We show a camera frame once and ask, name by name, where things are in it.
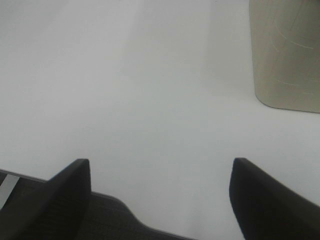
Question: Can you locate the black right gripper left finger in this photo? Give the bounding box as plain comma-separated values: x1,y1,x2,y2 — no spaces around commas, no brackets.
0,159,90,240

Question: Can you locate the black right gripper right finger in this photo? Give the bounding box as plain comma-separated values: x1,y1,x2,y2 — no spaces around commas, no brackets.
229,158,320,240

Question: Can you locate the beige storage bin grey rim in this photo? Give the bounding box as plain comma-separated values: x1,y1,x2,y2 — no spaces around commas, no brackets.
249,0,320,113

